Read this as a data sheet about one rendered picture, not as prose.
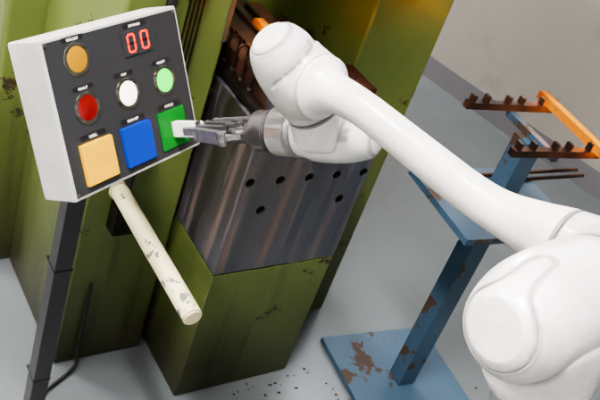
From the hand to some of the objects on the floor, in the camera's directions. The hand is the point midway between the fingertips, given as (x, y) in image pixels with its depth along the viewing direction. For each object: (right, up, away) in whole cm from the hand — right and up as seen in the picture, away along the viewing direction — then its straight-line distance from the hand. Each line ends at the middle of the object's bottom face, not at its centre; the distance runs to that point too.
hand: (187, 129), depth 163 cm
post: (-48, -76, +53) cm, 104 cm away
